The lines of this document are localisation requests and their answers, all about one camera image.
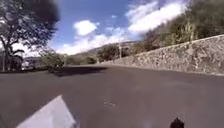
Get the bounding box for large spreading tree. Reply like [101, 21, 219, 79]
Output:
[0, 0, 61, 73]

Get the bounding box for rough stone wall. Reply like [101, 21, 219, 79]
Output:
[98, 33, 224, 77]

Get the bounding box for dark round tree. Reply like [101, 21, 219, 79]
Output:
[97, 44, 120, 63]

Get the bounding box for row of trees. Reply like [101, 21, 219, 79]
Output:
[139, 0, 224, 52]

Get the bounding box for grey asphalt road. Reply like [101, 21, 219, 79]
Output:
[0, 64, 224, 128]

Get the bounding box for robot's own part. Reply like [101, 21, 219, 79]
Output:
[170, 117, 185, 128]

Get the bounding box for distant hill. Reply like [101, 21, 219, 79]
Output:
[66, 40, 144, 62]

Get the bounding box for pale pole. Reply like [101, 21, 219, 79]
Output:
[117, 42, 122, 60]

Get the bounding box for roadside bushes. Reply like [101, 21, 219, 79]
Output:
[33, 51, 99, 73]

